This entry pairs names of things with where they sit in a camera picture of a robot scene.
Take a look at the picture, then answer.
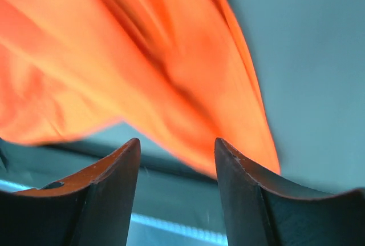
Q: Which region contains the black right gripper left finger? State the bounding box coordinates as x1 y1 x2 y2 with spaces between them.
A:
1 138 141 246

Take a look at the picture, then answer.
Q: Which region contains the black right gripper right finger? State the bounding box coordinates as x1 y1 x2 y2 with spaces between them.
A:
214 138 364 245

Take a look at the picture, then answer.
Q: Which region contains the orange t shirt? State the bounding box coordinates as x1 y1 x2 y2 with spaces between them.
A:
1 0 280 178

